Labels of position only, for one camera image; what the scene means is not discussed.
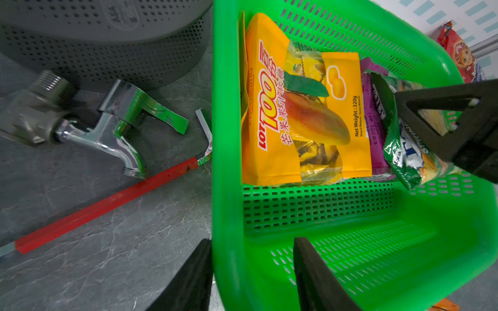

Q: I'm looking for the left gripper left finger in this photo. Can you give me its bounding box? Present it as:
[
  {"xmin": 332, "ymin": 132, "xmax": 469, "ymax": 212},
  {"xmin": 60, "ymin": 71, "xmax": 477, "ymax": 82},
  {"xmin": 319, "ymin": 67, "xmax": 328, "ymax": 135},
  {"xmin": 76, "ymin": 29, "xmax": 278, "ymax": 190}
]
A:
[{"xmin": 147, "ymin": 239, "xmax": 213, "ymax": 310}]

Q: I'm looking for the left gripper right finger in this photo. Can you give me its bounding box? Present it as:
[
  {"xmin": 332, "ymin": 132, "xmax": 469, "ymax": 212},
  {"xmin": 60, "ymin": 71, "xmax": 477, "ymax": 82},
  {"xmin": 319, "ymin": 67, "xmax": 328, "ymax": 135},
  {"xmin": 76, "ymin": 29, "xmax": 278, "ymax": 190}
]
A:
[{"xmin": 293, "ymin": 237, "xmax": 361, "ymax": 311}]

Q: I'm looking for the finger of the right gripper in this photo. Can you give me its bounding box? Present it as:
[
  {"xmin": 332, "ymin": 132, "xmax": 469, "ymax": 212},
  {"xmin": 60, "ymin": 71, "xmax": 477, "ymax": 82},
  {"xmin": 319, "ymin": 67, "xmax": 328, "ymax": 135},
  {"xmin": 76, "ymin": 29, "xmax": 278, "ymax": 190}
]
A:
[{"xmin": 395, "ymin": 79, "xmax": 497, "ymax": 184}]

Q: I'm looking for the green Fox's candy bag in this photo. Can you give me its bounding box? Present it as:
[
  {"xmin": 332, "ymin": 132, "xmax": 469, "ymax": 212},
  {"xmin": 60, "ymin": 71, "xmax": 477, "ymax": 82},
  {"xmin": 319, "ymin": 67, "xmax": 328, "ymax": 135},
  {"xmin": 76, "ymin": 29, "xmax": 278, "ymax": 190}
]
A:
[{"xmin": 368, "ymin": 72, "xmax": 462, "ymax": 190}]

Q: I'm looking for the green plastic basket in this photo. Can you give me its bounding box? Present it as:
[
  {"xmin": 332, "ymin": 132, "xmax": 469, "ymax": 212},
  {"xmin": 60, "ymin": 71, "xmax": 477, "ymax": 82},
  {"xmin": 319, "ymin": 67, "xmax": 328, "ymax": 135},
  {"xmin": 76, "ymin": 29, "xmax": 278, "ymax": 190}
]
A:
[{"xmin": 212, "ymin": 1, "xmax": 497, "ymax": 310}]

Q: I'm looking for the purple Lot 100 candy bag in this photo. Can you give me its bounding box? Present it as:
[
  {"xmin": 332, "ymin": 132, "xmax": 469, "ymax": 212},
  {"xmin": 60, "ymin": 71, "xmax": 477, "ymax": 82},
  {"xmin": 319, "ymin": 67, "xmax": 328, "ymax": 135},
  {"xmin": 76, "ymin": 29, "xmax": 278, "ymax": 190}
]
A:
[{"xmin": 360, "ymin": 58, "xmax": 396, "ymax": 183}]

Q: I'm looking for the yellow Lot 100 candy bag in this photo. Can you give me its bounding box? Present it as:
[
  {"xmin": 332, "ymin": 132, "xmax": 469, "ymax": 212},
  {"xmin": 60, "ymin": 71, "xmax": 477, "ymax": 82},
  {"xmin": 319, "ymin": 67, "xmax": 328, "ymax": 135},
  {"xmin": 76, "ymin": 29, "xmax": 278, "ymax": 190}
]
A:
[{"xmin": 241, "ymin": 13, "xmax": 373, "ymax": 187}]

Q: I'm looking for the red candy bag far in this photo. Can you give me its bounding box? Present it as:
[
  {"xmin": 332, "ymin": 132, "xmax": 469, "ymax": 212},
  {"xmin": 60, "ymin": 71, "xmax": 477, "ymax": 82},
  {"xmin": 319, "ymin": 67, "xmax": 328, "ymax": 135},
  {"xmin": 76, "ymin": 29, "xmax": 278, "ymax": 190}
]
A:
[{"xmin": 437, "ymin": 22, "xmax": 486, "ymax": 84}]

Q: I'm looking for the chrome water tap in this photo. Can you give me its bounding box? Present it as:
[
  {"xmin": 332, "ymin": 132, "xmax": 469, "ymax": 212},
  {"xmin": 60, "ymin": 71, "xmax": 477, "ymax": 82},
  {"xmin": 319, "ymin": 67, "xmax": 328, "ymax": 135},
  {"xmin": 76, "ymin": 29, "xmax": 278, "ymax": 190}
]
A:
[{"xmin": 1, "ymin": 70, "xmax": 189, "ymax": 179}]

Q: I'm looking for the red handled tool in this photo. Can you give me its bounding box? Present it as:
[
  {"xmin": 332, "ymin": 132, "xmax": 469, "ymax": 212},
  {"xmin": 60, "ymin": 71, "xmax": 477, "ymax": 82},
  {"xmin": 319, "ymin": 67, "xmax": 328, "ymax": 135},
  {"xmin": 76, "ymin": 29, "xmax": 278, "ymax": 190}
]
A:
[{"xmin": 1, "ymin": 109, "xmax": 213, "ymax": 257}]

